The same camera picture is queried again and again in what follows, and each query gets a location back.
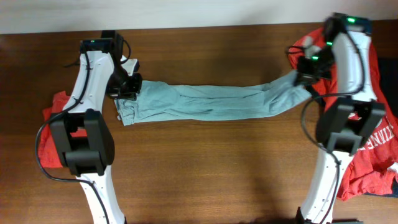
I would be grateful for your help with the light blue t-shirt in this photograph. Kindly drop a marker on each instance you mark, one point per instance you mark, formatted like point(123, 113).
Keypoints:
point(159, 101)

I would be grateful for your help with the folded red t-shirt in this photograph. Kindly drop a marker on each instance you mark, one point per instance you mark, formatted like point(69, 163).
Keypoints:
point(47, 151)

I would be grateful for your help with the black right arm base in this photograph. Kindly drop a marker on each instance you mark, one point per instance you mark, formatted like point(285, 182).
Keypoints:
point(342, 221)

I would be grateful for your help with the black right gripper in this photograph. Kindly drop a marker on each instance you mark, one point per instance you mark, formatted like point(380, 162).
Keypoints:
point(303, 77)

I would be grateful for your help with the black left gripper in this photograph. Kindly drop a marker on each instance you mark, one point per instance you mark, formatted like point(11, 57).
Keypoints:
point(130, 93)

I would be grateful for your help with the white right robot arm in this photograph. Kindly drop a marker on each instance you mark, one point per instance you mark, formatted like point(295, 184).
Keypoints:
point(349, 122)

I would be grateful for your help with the red printed t-shirt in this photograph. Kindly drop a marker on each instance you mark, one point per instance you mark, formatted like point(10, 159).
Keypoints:
point(373, 170)

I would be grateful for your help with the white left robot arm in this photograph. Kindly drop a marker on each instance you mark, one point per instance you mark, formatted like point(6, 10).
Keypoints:
point(82, 139)

